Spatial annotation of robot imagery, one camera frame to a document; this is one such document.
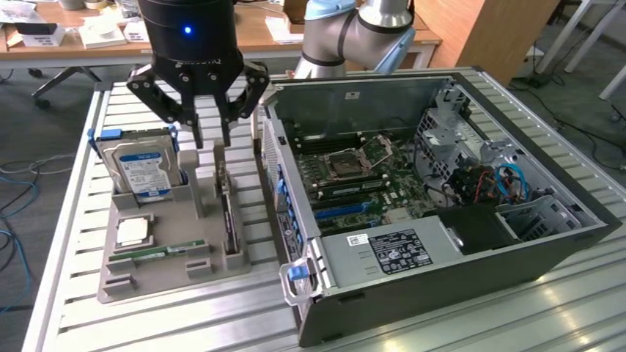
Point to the blue case latch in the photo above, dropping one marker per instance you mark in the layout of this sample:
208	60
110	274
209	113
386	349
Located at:
297	273

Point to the grey power supply unit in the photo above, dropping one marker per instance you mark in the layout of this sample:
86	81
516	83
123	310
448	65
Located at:
353	256

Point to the white paper stack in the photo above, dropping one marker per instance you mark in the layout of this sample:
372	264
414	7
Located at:
284	33

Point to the silver chipset heatsink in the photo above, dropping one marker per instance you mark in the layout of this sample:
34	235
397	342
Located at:
400	217

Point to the black RAM stick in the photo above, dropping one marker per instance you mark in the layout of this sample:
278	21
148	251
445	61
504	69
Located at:
353	188

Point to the grey cup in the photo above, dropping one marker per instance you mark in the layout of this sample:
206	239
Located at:
71	4

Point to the blue expansion slot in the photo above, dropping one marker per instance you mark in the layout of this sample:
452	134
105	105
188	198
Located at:
342	211

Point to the black graphics card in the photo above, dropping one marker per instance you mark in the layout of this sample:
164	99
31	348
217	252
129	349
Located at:
229	220

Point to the grey parts rack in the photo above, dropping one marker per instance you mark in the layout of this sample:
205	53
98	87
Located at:
172	271

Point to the metal drive cage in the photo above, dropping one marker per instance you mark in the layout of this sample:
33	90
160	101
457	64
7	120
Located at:
451	146

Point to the green RAM stick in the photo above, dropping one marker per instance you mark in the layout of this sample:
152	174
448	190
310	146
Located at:
157	251

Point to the black and white box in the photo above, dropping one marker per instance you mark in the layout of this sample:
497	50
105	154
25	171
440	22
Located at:
42	34

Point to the brown cardboard box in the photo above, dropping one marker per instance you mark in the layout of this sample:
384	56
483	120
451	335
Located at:
294	11

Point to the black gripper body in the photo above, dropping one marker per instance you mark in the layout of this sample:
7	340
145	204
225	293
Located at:
192	40

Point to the white table frame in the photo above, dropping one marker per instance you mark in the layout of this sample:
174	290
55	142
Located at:
583	33

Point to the silver CPU chip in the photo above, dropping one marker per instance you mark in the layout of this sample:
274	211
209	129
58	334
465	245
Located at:
133	231

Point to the metal disk bay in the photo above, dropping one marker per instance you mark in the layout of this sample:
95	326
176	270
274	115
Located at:
539	220

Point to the black castor desk leg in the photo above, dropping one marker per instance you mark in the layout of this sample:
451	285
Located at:
63	78

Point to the white labelled box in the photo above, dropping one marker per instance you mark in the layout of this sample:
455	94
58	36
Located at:
134	33

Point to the white box red button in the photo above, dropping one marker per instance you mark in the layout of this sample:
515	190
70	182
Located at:
532	60

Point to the wooden cabinet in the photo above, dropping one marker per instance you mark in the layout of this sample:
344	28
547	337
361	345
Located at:
495	33

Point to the CPU socket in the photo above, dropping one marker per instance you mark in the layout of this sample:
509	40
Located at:
345	165

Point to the metal socket cover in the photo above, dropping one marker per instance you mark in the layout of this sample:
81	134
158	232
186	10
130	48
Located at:
382	150

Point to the hard disk blue carrier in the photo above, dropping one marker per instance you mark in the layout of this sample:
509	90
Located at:
142	165

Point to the wooden office desk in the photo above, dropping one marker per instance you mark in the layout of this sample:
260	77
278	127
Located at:
265	47
59	53

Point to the white open box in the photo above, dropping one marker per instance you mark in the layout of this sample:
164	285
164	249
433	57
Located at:
101	36

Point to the tape roll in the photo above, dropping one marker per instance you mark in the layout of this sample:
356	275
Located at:
93	3

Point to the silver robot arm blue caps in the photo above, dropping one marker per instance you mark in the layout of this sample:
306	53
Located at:
333	40

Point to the black open PC case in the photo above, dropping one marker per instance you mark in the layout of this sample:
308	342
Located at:
440	286

